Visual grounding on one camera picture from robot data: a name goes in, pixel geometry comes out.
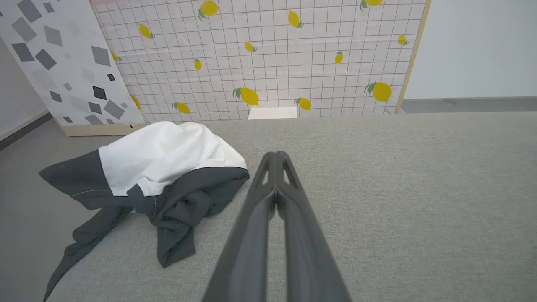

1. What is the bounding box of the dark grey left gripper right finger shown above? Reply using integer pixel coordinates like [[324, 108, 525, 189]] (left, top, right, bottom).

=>
[[277, 151, 353, 302]]

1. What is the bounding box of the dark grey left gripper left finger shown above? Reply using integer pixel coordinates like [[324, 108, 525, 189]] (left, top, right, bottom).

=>
[[201, 152, 276, 302]]

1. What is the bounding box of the black and white shirt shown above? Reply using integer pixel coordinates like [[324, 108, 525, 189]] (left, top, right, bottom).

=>
[[39, 122, 250, 302]]

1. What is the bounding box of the white rectangular box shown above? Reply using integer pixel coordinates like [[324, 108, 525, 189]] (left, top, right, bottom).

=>
[[248, 107, 298, 120]]

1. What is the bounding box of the lemon print grid panel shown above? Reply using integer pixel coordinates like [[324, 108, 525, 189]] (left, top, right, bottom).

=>
[[88, 0, 432, 125]]

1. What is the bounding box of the grey diamond pattern panel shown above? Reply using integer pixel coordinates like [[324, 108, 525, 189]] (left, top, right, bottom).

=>
[[0, 0, 147, 137]]

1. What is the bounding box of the white partition board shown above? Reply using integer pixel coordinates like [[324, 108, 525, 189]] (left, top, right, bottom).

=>
[[404, 0, 537, 100]]

